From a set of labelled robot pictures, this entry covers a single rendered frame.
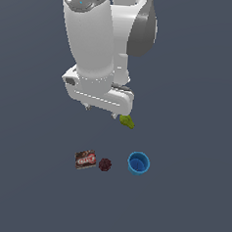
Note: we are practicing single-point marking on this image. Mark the green pear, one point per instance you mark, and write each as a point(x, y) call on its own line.
point(127, 121)

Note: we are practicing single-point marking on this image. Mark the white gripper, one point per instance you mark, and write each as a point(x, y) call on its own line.
point(100, 94)

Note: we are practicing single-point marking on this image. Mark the blue cup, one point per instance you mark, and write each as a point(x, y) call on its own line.
point(138, 163)

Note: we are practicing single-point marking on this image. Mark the dark red spiky ball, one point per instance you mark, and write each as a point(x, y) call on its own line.
point(105, 164)

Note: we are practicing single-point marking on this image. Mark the brown and red box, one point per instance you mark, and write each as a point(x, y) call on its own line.
point(85, 159)

